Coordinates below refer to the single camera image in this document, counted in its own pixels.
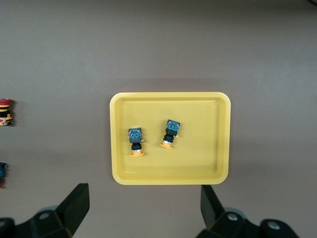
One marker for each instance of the brown table mat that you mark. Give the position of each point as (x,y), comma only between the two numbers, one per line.
(158,49)

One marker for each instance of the yellow plastic tray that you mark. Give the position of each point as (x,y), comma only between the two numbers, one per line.
(193,161)

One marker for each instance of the yellow mushroom push button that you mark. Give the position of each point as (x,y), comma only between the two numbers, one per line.
(135,135)
(172,127)

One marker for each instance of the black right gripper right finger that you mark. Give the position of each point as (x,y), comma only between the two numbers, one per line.
(220,223)

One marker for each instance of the red button with orange label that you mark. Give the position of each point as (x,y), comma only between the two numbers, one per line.
(4,114)

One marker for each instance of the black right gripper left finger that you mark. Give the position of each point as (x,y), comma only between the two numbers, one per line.
(69,215)

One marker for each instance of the red button with blue base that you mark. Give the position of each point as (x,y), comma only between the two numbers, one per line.
(2,168)

